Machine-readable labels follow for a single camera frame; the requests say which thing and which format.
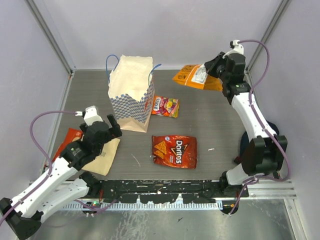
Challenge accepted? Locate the aluminium front rail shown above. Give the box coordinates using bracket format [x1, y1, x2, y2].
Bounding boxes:
[27, 178, 297, 211]

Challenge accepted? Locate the aluminium corner post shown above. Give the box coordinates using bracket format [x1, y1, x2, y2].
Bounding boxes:
[246, 0, 292, 74]
[25, 0, 77, 75]

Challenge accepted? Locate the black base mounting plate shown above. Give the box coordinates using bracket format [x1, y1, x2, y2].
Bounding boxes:
[101, 179, 242, 204]

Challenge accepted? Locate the cream red cassava chips bag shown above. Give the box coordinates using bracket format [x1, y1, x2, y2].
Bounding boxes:
[51, 127, 121, 177]

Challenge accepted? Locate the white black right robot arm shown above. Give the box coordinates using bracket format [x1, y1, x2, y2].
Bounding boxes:
[204, 51, 288, 197]

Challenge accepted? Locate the right aluminium corner post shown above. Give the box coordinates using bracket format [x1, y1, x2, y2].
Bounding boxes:
[246, 0, 292, 74]

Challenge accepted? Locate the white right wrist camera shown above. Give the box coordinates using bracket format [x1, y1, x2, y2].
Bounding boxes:
[222, 39, 244, 59]

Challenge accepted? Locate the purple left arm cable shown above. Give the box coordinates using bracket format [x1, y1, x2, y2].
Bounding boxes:
[0, 110, 118, 226]

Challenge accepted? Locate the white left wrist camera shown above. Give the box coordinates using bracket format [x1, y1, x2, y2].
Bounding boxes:
[75, 105, 103, 126]

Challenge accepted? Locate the blue checkered paper bag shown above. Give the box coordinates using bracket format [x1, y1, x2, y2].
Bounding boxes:
[107, 55, 160, 133]

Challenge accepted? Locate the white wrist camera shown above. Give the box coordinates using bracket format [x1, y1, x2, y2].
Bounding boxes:
[222, 39, 244, 59]
[75, 105, 103, 126]

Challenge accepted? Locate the dark blue red cloth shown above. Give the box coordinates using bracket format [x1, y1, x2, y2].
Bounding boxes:
[233, 121, 280, 165]

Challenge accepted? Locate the colourful candy bag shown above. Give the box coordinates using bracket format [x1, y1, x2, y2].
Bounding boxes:
[151, 96, 180, 118]

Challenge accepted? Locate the left aluminium corner post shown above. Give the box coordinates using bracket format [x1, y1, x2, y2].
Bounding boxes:
[25, 0, 77, 75]

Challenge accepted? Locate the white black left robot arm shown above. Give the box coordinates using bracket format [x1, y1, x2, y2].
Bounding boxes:
[0, 114, 122, 240]

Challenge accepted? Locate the orange chips bag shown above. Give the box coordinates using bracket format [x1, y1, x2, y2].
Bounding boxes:
[172, 64, 223, 92]

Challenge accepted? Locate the red Doritos bag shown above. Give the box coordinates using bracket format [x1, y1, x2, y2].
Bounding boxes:
[151, 135, 198, 169]

